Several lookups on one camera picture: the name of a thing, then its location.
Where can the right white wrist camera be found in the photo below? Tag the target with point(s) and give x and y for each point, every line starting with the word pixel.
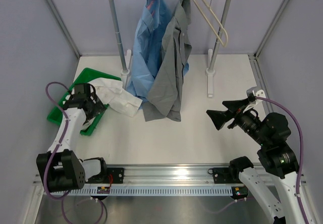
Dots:
pixel 253 94

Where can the grey shirt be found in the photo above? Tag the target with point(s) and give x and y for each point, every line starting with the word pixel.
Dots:
pixel 176 49

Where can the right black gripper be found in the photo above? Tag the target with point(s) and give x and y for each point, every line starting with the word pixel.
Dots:
pixel 219 117

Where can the white slotted cable duct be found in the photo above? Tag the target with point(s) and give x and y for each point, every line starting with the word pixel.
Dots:
pixel 153 191

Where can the light blue shirt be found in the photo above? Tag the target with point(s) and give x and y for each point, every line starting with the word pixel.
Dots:
pixel 147 56

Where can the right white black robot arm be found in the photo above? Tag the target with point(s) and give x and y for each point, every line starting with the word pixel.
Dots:
pixel 276 157

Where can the white shirt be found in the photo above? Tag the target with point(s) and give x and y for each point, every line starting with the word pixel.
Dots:
pixel 111 92

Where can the white metal clothes rack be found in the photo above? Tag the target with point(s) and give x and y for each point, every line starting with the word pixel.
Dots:
pixel 222 39

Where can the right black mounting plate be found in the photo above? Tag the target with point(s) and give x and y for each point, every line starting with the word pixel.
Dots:
pixel 223 175

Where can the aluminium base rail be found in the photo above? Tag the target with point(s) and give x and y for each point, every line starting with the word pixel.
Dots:
pixel 153 175

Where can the green plastic tray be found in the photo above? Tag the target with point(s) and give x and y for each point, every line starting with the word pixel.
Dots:
pixel 87 75

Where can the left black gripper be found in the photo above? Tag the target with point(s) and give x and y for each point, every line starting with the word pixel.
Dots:
pixel 98 108

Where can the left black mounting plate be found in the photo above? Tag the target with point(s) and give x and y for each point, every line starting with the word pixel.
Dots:
pixel 116 174

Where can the black mounting plate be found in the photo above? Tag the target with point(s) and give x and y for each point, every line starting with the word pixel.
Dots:
pixel 223 175
pixel 116 174

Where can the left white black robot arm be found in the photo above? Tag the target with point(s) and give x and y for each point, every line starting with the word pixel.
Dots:
pixel 59 168

